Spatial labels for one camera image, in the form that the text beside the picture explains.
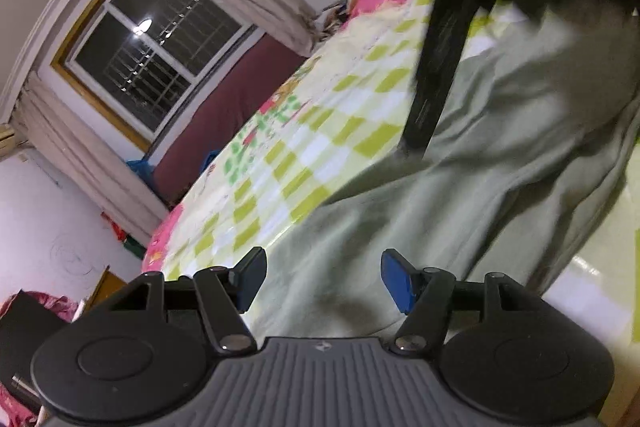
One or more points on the wooden desk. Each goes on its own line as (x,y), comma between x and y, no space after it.
(107,284)

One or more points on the black monitor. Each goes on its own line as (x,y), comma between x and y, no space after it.
(35,332)

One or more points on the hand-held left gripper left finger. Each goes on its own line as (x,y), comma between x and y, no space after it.
(252,279)

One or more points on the red toy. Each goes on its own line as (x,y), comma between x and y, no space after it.
(114,227)

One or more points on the green box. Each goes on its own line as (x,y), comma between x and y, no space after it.
(136,247)

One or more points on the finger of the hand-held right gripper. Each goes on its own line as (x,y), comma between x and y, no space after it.
(440,57)

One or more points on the small blue cloth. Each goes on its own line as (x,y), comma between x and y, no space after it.
(210,159)

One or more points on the maroon headboard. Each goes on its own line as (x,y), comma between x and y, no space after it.
(225,107)

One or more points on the grey-green pants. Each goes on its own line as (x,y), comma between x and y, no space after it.
(450,217)

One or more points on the blue plastic bag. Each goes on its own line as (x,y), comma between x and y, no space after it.
(142,169)

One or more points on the bed with checkered floral sheet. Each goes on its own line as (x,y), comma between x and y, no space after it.
(310,147)

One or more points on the window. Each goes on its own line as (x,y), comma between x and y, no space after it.
(150,57)

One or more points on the pink cloth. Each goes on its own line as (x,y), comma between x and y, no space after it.
(55,304)

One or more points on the grey clothes pile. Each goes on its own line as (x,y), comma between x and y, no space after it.
(334,19)

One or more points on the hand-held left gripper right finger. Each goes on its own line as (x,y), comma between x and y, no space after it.
(397,279)

